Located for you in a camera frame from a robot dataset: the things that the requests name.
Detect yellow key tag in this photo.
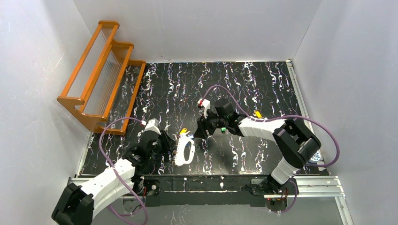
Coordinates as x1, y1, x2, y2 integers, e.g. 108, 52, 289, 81
179, 128, 188, 135

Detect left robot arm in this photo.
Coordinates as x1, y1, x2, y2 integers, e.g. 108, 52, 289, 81
51, 130, 177, 225

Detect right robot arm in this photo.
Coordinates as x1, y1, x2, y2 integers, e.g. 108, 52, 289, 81
193, 98, 321, 193

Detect white box red label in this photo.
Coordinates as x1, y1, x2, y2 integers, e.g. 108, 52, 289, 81
253, 110, 263, 119

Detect orange wooden rack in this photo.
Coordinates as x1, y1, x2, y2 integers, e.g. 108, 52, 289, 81
57, 20, 146, 135

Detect blue white tape roll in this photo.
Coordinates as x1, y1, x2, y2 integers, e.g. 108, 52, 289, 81
308, 150, 322, 164

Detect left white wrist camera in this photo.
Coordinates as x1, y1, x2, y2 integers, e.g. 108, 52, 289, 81
142, 119, 161, 135

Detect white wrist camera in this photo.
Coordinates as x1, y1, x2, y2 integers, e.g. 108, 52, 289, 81
198, 98, 211, 118
142, 119, 161, 135

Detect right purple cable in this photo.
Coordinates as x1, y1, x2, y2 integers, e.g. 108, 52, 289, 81
199, 84, 340, 215

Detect purple cable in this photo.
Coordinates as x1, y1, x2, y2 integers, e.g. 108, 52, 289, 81
199, 84, 340, 215
99, 117, 149, 225

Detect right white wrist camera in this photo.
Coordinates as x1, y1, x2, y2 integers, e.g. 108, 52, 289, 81
198, 98, 211, 118

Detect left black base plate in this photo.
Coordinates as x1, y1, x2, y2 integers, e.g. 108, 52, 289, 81
133, 179, 160, 196

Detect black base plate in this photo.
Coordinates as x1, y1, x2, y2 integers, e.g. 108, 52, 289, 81
247, 178, 299, 195
133, 179, 160, 196

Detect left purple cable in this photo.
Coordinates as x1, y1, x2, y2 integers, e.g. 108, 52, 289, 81
99, 117, 149, 225

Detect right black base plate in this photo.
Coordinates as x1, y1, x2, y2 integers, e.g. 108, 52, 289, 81
247, 178, 299, 195

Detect aluminium frame rail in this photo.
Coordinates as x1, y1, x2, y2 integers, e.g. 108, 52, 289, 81
75, 61, 344, 214

